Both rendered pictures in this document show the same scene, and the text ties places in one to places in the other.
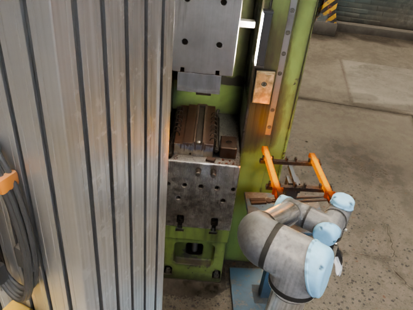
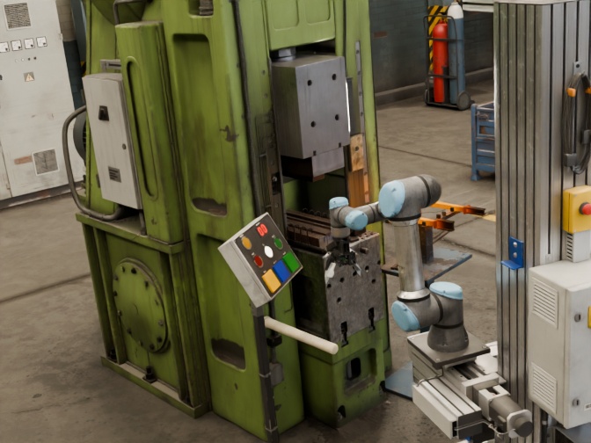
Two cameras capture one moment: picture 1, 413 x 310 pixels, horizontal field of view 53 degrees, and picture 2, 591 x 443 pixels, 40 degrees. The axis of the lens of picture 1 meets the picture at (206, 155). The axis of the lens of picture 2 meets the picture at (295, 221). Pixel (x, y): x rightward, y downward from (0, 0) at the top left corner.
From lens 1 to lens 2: 2.64 m
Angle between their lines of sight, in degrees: 39
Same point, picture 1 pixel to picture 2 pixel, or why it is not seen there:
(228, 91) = (288, 190)
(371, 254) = not seen: hidden behind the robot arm
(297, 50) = (368, 106)
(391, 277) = (487, 313)
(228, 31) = (341, 102)
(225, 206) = (376, 287)
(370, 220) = not seen: hidden behind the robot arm
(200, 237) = (362, 342)
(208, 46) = (330, 121)
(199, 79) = (328, 157)
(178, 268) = (350, 403)
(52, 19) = not seen: outside the picture
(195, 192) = (352, 285)
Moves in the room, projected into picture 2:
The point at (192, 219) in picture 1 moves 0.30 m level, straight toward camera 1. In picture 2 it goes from (353, 322) to (403, 339)
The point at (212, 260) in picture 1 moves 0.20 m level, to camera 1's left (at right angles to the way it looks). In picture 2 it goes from (375, 370) to (347, 387)
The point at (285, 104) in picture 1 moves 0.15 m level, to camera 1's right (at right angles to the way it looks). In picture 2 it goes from (372, 163) to (392, 156)
